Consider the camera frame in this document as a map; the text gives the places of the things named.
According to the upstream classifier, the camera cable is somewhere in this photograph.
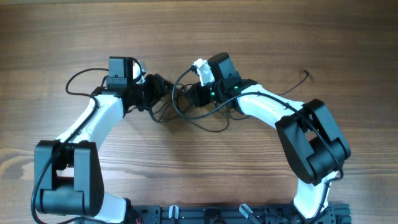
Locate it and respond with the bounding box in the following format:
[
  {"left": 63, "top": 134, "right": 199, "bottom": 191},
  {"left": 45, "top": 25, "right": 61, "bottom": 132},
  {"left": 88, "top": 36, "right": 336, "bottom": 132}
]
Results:
[
  {"left": 30, "top": 67, "right": 109, "bottom": 224},
  {"left": 171, "top": 67, "right": 345, "bottom": 218}
]

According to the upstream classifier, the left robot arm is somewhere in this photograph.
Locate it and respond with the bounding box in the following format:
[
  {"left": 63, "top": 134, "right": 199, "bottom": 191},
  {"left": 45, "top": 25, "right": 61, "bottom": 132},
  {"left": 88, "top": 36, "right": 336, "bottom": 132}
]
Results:
[{"left": 30, "top": 57, "right": 173, "bottom": 223}]

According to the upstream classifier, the left camera cable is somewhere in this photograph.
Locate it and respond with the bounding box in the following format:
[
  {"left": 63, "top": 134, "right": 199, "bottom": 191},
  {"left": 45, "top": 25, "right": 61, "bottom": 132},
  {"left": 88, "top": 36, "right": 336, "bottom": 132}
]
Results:
[{"left": 30, "top": 67, "right": 109, "bottom": 224}]

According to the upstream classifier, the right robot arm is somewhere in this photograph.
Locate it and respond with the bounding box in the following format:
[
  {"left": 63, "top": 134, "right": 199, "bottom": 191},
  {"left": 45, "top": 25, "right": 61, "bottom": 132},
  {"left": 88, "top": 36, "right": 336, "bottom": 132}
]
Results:
[{"left": 188, "top": 52, "right": 351, "bottom": 223}]

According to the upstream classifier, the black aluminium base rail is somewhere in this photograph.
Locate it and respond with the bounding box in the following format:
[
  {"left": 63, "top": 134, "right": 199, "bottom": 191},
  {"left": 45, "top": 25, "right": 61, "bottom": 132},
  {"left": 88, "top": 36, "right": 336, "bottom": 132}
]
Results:
[{"left": 130, "top": 203, "right": 352, "bottom": 224}]

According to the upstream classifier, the black cable bundle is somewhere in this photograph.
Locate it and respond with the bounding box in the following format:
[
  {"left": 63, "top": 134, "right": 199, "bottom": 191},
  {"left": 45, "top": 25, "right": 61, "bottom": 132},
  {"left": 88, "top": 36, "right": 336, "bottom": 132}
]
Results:
[{"left": 148, "top": 81, "right": 249, "bottom": 133}]

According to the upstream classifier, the right camera cable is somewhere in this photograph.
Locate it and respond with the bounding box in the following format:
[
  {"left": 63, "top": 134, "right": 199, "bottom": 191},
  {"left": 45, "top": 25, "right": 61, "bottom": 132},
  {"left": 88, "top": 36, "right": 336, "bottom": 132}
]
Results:
[{"left": 171, "top": 67, "right": 345, "bottom": 218}]

